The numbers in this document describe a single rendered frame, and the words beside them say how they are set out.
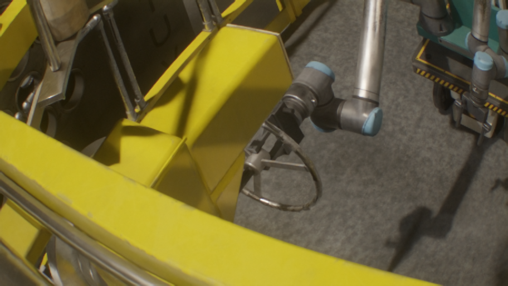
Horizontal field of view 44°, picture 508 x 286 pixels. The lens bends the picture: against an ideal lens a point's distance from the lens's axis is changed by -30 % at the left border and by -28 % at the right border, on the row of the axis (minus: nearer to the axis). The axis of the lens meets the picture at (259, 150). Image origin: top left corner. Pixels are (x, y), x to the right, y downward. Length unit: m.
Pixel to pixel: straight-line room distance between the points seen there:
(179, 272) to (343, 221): 2.65
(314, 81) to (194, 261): 1.87
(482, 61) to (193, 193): 1.58
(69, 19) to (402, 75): 2.71
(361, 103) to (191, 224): 1.90
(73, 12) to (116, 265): 0.58
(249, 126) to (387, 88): 2.43
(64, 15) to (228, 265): 0.64
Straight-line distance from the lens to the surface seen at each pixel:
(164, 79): 3.29
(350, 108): 2.37
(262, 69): 1.12
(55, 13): 1.01
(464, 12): 3.10
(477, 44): 2.61
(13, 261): 0.53
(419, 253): 2.94
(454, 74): 3.12
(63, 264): 1.31
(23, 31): 1.03
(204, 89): 1.09
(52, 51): 0.97
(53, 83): 0.98
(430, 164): 3.21
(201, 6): 3.34
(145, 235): 0.48
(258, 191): 2.32
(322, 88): 2.32
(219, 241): 0.46
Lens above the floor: 2.48
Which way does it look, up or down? 47 degrees down
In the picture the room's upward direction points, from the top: 20 degrees counter-clockwise
